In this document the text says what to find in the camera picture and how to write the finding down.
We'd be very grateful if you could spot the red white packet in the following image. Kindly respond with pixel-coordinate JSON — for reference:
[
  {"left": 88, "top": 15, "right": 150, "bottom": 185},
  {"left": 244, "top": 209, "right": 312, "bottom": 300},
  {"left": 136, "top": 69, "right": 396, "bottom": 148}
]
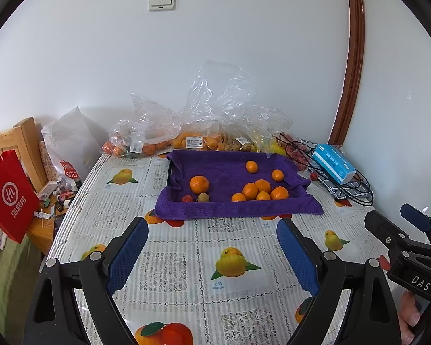
[{"left": 59, "top": 159, "right": 82, "bottom": 184}]

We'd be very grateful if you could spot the white light switch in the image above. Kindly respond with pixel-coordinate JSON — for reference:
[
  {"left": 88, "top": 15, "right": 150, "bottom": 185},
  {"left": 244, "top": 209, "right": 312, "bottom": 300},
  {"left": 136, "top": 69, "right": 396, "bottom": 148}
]
[{"left": 149, "top": 0, "right": 177, "bottom": 12}]

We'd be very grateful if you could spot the grey patterned cloth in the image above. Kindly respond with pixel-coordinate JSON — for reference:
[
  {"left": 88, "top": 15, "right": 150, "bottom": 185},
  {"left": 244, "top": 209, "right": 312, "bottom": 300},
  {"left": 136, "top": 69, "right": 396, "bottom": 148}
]
[{"left": 318, "top": 172, "right": 369, "bottom": 200}]

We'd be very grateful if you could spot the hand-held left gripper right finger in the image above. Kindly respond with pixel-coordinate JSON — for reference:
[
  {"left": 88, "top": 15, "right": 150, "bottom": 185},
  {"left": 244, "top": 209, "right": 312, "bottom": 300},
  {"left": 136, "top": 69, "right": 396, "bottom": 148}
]
[{"left": 276, "top": 217, "right": 403, "bottom": 345}]

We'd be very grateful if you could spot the wooden chair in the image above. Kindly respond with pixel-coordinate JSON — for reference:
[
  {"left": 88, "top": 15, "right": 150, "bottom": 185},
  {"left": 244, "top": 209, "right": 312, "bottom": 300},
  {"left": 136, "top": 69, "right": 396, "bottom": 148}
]
[{"left": 0, "top": 117, "right": 48, "bottom": 193}]

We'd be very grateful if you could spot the patterned paper bag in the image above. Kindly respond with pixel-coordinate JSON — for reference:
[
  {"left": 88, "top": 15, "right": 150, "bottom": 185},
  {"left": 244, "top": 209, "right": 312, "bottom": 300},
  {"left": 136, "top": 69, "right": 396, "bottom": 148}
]
[{"left": 39, "top": 140, "right": 60, "bottom": 182}]

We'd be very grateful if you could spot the purple towel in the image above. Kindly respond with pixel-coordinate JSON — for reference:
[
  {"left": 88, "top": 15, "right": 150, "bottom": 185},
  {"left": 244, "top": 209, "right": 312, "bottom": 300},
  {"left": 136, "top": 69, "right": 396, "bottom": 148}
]
[{"left": 154, "top": 150, "right": 325, "bottom": 221}]

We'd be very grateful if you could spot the green bed sheet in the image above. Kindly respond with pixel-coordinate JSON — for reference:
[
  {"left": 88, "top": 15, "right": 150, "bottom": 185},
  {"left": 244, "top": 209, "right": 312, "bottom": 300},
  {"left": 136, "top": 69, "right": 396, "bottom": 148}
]
[{"left": 0, "top": 237, "right": 44, "bottom": 338}]

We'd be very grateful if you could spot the brown wooden door frame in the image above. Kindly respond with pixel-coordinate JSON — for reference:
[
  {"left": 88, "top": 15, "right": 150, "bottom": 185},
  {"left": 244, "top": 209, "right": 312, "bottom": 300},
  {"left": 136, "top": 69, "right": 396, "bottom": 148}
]
[{"left": 328, "top": 0, "right": 366, "bottom": 147}]

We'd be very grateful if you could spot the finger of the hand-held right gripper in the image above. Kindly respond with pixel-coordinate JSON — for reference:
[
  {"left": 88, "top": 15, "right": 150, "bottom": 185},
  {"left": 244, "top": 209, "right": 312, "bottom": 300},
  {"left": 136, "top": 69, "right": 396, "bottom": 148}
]
[
  {"left": 400, "top": 203, "right": 431, "bottom": 249},
  {"left": 364, "top": 209, "right": 414, "bottom": 260}
]

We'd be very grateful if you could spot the blue tissue box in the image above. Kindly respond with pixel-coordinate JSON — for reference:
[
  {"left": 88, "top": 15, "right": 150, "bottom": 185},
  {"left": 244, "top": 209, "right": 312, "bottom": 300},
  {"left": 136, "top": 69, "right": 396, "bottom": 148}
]
[{"left": 311, "top": 144, "right": 356, "bottom": 185}]

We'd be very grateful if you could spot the clear bag of tangerines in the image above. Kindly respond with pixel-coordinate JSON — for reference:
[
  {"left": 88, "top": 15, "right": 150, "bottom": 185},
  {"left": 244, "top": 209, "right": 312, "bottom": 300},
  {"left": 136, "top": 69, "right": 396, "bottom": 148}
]
[{"left": 102, "top": 93, "right": 182, "bottom": 159}]

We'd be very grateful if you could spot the black cable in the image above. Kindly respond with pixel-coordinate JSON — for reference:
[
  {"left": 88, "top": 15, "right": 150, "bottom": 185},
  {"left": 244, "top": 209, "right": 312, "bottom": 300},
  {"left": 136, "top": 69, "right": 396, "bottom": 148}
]
[{"left": 276, "top": 133, "right": 375, "bottom": 207}]

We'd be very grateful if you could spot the yellow wrapped fruit package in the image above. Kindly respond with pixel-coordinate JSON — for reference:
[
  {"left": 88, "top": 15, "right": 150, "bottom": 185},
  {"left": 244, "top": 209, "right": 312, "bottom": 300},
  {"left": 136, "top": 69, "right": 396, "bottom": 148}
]
[{"left": 259, "top": 135, "right": 286, "bottom": 156}]

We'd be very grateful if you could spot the person's right hand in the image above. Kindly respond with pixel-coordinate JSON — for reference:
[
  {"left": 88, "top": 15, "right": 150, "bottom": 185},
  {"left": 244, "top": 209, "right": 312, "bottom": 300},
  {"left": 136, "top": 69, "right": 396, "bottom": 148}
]
[{"left": 398, "top": 290, "right": 426, "bottom": 345}]

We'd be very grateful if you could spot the large mandarin orange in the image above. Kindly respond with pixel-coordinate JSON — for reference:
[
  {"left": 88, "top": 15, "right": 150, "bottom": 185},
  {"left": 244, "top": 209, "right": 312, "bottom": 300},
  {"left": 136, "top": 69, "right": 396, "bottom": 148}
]
[{"left": 190, "top": 175, "right": 210, "bottom": 195}]

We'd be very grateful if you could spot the clear bag of mandarins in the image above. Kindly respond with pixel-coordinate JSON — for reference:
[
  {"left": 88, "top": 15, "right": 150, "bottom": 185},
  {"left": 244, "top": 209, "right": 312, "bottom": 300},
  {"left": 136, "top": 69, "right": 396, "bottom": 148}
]
[{"left": 172, "top": 60, "right": 238, "bottom": 152}]

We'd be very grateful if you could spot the wooden side table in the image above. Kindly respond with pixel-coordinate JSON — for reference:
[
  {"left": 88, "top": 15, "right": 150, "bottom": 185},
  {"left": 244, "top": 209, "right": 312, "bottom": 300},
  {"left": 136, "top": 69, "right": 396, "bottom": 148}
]
[{"left": 25, "top": 183, "right": 80, "bottom": 256}]

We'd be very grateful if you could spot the clear bag of golden berries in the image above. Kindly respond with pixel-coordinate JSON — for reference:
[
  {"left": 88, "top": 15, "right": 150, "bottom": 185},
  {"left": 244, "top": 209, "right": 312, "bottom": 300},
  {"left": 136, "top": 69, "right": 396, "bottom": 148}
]
[{"left": 215, "top": 79, "right": 293, "bottom": 153}]

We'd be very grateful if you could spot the white plastic bag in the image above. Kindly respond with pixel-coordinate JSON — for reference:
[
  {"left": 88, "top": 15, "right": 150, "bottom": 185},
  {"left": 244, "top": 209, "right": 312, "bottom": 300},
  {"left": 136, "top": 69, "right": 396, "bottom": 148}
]
[{"left": 41, "top": 106, "right": 103, "bottom": 187}]

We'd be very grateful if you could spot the clear bag of red fruit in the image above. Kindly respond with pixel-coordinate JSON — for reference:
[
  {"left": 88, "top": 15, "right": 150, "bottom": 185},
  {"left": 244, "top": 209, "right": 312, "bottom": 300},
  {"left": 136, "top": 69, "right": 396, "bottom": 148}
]
[{"left": 276, "top": 133, "right": 318, "bottom": 171}]

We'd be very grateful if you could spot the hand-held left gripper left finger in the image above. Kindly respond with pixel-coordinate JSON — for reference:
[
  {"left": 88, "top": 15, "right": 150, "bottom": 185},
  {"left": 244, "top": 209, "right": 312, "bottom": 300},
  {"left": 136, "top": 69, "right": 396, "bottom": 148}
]
[{"left": 23, "top": 216, "right": 149, "bottom": 345}]

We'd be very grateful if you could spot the red paper bag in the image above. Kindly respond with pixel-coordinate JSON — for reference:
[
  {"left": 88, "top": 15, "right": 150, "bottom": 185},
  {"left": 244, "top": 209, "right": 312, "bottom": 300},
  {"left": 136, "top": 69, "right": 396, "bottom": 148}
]
[{"left": 0, "top": 150, "right": 40, "bottom": 244}]

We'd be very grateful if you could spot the cluster of small bottles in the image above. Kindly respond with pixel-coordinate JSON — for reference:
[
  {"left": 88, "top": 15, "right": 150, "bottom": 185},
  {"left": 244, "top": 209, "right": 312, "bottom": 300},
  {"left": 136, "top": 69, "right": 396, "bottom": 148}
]
[{"left": 34, "top": 180, "right": 83, "bottom": 220}]

